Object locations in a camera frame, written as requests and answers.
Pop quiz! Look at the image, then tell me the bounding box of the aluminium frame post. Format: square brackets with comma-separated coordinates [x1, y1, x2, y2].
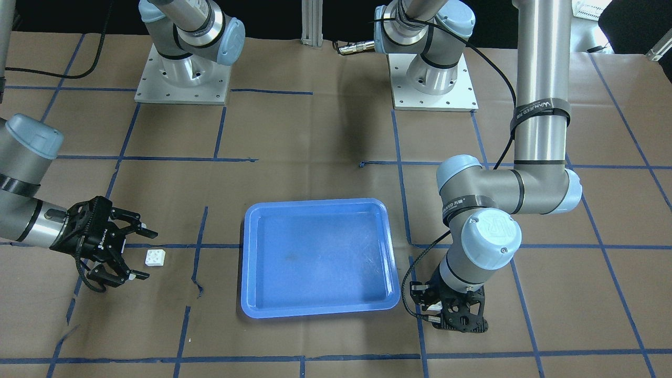
[300, 0, 323, 49]

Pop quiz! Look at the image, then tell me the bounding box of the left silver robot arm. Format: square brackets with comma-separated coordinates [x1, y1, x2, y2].
[401, 1, 582, 333]

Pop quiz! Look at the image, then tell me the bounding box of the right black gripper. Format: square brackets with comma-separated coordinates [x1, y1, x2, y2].
[50, 196, 158, 290]

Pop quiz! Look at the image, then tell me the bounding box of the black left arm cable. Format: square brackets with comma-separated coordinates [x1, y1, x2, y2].
[374, 16, 518, 318]

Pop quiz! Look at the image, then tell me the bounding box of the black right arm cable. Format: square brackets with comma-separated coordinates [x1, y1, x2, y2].
[4, 0, 115, 80]

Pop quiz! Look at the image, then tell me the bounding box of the plain white block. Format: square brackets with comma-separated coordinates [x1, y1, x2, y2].
[425, 301, 443, 312]

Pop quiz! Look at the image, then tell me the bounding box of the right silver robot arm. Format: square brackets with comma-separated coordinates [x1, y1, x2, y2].
[1, 1, 246, 292]

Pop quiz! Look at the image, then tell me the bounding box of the blue plastic tray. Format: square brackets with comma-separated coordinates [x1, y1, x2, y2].
[240, 198, 401, 319]

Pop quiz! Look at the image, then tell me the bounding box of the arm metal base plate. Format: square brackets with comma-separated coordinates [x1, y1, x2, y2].
[134, 45, 232, 105]
[388, 54, 479, 112]

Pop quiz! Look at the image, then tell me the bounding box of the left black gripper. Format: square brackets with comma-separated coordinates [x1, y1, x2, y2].
[409, 269, 489, 333]

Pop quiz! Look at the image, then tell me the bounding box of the white block with holes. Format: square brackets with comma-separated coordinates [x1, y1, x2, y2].
[144, 248, 166, 267]

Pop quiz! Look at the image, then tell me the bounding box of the silver cable connector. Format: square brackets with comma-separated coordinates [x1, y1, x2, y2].
[333, 40, 376, 56]

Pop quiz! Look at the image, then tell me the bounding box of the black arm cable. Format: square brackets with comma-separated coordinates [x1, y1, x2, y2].
[4, 0, 115, 80]
[374, 16, 518, 318]

